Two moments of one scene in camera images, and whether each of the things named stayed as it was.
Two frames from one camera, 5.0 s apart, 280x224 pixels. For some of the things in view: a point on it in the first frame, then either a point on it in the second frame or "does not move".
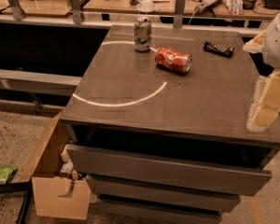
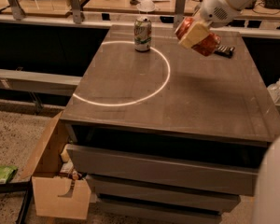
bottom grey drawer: x=119 y=212 does not move
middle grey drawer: x=163 y=193 does not move
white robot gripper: x=278 y=42 → x=214 y=13
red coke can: x=171 y=60 → x=207 y=46
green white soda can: x=143 y=34 does not move
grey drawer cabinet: x=160 y=126 does not move
